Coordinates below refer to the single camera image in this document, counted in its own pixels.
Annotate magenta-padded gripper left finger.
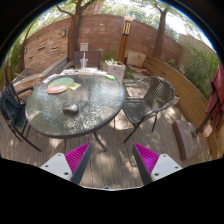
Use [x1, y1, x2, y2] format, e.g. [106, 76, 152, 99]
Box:
[39, 142, 93, 185]

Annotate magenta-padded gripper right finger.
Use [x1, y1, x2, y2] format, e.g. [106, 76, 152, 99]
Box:
[132, 142, 184, 186]

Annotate dark grey computer mouse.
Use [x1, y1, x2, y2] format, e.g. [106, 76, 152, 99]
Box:
[61, 102, 80, 116]

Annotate concrete parasol base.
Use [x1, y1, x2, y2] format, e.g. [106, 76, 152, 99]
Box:
[171, 119, 203, 161]

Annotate brown wicker armchair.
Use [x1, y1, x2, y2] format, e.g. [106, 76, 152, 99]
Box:
[121, 75, 177, 144]

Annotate yellow square card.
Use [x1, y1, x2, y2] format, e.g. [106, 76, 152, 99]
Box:
[68, 82, 82, 91]

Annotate black metal chair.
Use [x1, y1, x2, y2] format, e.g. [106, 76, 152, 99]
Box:
[0, 82, 42, 153]

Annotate white licence plate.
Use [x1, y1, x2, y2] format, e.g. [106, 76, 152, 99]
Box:
[42, 73, 59, 84]

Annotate colourful picture sheet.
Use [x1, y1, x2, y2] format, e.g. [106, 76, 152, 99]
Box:
[59, 68, 79, 76]

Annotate open white book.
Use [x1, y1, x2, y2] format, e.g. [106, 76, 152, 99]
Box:
[77, 67, 98, 76]

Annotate small green object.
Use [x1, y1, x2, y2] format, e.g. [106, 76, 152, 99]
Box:
[104, 73, 117, 81]

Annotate small white booklet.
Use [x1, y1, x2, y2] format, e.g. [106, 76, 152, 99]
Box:
[94, 69, 108, 78]

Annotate large stone raised bed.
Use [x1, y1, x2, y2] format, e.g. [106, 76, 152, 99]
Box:
[11, 56, 69, 94]

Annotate white planter box with plant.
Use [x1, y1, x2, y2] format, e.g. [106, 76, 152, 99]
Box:
[102, 58, 127, 83]

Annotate clear plastic cup with straw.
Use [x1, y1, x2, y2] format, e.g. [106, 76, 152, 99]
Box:
[79, 52, 89, 69]

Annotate beige leaning stone slab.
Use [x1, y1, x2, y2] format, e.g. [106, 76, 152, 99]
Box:
[126, 49, 148, 69]

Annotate forked tree trunk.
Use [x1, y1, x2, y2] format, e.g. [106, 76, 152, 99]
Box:
[56, 0, 94, 63]

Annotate slender tree trunk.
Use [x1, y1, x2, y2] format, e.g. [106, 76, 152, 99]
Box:
[153, 6, 169, 59]

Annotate grey wall utility box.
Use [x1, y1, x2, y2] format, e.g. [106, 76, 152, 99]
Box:
[79, 42, 90, 53]

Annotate wooden garden lamp post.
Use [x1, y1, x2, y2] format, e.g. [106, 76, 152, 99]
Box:
[116, 15, 134, 64]

